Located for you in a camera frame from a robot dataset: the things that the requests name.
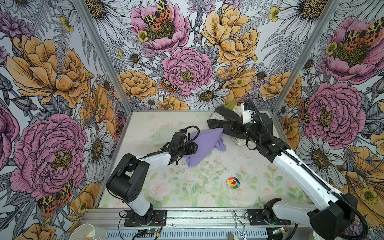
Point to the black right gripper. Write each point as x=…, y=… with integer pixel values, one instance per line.
x=241, y=125

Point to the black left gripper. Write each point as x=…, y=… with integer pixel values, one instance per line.
x=192, y=150

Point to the purple cloth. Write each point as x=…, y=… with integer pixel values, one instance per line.
x=206, y=141

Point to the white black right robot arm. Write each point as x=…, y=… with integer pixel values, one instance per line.
x=330, y=213

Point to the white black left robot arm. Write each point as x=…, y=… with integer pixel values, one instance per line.
x=126, y=181

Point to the white green-printed cloth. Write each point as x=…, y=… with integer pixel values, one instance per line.
x=239, y=142

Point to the dark grey cloth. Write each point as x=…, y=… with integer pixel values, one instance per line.
x=232, y=124

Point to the green cloth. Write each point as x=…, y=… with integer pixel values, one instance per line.
x=230, y=105

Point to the rainbow flower sticker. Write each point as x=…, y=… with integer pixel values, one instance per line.
x=233, y=183

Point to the green circuit board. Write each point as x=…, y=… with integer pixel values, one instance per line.
x=149, y=231

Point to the white paper cup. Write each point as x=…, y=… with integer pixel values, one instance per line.
x=89, y=232

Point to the aluminium right corner post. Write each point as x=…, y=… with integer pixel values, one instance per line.
x=322, y=24

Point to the aluminium corner post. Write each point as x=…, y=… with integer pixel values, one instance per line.
x=95, y=37
x=322, y=24

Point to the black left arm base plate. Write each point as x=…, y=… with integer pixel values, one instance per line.
x=154, y=218

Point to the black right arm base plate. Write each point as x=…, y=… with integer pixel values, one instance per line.
x=263, y=217

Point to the aluminium front rail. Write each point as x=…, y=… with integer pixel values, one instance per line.
x=182, y=218

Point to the aluminium left corner post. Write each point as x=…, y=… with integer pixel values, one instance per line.
x=95, y=37

